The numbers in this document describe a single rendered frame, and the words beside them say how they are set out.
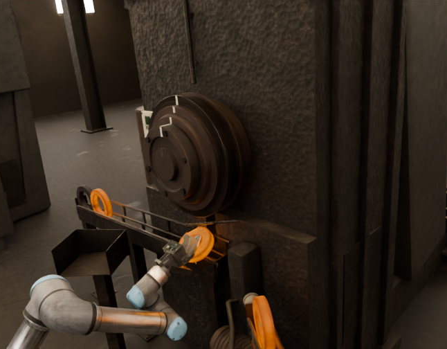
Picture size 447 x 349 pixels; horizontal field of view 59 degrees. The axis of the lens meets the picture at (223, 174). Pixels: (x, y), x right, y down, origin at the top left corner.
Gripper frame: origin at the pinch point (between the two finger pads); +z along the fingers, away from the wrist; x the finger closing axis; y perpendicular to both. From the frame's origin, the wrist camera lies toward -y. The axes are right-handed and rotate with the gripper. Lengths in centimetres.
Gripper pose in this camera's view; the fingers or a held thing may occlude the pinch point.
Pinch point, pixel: (198, 239)
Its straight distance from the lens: 162.7
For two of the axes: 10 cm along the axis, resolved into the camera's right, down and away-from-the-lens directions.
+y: -3.6, -7.7, -5.3
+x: -6.9, -1.7, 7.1
